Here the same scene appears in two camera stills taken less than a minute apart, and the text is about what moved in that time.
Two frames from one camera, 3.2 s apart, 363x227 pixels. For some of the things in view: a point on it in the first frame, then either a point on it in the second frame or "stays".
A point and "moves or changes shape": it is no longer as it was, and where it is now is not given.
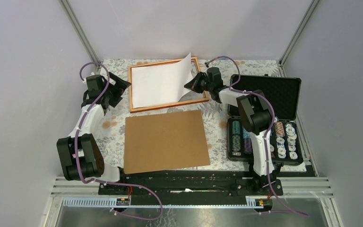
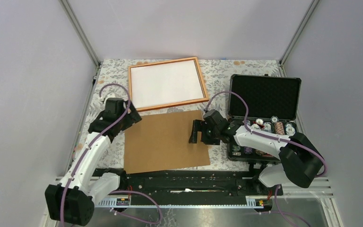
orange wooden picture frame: x=197 y=94 moves or changes shape
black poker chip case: x=284 y=93 stays
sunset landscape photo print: x=160 y=83 stays
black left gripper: x=120 y=85 to x=132 y=117
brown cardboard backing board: x=164 y=141 stays
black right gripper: x=193 y=84 to x=198 y=125
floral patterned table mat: x=216 y=116 stays
